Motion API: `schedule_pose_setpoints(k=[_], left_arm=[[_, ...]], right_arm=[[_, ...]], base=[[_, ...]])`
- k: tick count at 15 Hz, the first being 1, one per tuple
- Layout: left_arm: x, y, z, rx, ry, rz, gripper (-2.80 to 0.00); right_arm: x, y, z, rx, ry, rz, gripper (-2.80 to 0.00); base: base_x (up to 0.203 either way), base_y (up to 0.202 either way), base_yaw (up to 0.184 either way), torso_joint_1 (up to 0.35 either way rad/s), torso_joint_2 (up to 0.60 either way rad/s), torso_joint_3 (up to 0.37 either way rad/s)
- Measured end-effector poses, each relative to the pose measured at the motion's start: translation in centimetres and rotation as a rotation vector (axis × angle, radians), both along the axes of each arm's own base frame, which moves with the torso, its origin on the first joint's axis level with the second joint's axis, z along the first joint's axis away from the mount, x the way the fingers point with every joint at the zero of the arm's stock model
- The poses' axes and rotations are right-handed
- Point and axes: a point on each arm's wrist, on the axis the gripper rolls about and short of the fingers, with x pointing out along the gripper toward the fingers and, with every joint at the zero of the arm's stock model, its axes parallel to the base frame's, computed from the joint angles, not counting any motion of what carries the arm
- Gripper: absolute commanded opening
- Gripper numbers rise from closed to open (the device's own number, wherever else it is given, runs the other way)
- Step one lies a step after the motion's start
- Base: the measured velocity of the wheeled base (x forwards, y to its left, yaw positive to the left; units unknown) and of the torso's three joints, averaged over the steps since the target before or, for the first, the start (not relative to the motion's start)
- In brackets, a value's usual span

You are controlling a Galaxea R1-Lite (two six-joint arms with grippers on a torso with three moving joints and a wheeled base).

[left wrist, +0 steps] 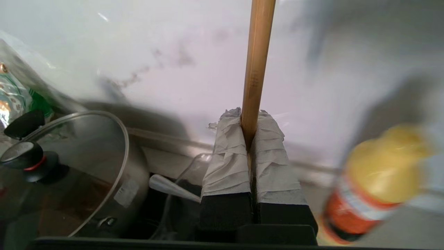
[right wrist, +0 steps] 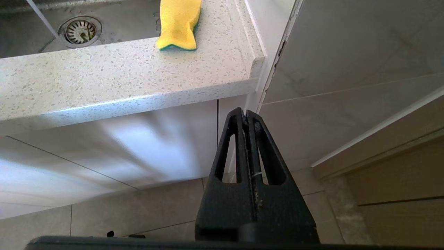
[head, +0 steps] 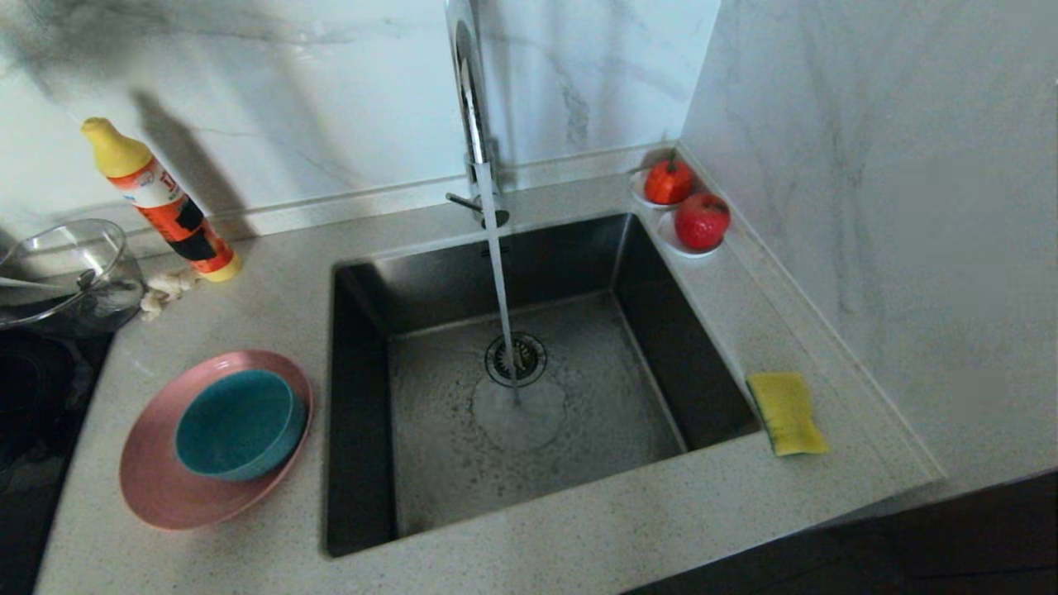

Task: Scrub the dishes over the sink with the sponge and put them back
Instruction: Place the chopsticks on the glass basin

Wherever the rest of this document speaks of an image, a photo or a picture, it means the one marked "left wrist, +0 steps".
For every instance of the orange detergent bottle yellow cap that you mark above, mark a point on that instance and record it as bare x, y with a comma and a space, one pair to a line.
378, 173

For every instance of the silver spoon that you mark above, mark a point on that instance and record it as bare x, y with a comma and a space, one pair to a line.
170, 187

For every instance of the printed plastic snack bag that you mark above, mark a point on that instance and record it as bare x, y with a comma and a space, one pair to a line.
17, 93

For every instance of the stainless steel cooking pot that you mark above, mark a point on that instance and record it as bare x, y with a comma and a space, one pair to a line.
128, 187

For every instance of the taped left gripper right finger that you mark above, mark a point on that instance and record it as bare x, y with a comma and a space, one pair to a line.
274, 173

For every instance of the glass lid black knob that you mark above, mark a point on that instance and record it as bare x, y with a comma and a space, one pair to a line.
79, 163

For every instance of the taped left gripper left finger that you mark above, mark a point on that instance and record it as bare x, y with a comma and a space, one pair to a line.
227, 166

